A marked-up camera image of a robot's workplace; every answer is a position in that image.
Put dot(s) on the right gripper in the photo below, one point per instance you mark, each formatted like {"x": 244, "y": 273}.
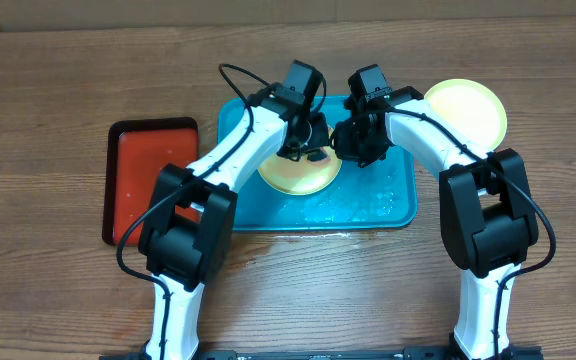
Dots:
{"x": 351, "y": 151}

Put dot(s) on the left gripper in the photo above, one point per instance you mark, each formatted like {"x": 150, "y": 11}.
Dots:
{"x": 320, "y": 136}

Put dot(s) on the yellow-green plate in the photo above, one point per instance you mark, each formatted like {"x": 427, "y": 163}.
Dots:
{"x": 301, "y": 177}
{"x": 470, "y": 107}

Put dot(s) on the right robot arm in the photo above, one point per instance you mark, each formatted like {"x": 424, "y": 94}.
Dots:
{"x": 486, "y": 219}

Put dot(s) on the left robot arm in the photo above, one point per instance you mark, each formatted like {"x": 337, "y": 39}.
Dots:
{"x": 187, "y": 229}

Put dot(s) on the teal plastic serving tray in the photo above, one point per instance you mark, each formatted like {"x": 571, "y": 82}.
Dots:
{"x": 381, "y": 195}

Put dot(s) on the black tray with red liquid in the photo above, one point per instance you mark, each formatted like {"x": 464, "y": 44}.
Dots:
{"x": 137, "y": 150}

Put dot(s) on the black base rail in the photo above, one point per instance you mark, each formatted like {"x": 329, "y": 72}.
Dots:
{"x": 408, "y": 353}

